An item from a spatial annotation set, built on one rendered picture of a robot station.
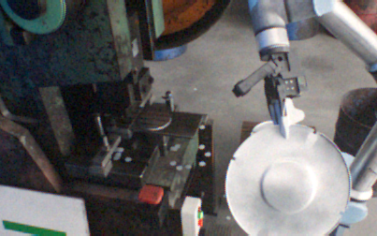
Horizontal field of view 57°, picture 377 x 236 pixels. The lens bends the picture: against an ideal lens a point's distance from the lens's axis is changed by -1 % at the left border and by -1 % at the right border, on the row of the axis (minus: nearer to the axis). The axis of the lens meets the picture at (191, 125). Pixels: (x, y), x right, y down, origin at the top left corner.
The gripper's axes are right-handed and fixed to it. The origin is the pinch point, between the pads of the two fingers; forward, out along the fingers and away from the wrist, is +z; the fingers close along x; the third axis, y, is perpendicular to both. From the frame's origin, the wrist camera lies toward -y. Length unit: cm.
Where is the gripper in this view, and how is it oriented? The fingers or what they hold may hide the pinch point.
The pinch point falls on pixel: (282, 134)
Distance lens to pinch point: 84.5
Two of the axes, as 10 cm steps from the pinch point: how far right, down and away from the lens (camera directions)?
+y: 9.8, -1.5, 1.1
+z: 1.6, 9.8, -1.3
